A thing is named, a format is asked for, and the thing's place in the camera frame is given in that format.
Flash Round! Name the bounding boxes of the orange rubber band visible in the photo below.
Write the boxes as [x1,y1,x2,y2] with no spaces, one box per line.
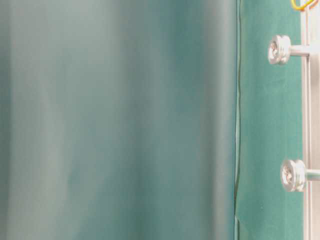
[290,0,315,11]

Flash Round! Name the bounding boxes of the aluminium extrusion rail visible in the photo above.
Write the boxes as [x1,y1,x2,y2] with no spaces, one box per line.
[301,0,320,240]

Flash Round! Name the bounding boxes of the silver shaft pulley far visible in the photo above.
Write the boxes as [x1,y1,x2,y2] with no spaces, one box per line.
[267,35,312,65]

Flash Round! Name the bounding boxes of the green table cloth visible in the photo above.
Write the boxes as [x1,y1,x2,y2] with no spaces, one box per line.
[0,0,303,240]

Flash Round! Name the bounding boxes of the silver shaft pulley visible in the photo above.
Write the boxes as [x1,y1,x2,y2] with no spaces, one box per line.
[267,35,312,65]
[280,159,320,192]

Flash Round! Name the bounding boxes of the silver shaft pulley near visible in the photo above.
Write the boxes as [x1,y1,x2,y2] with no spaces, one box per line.
[280,159,320,192]

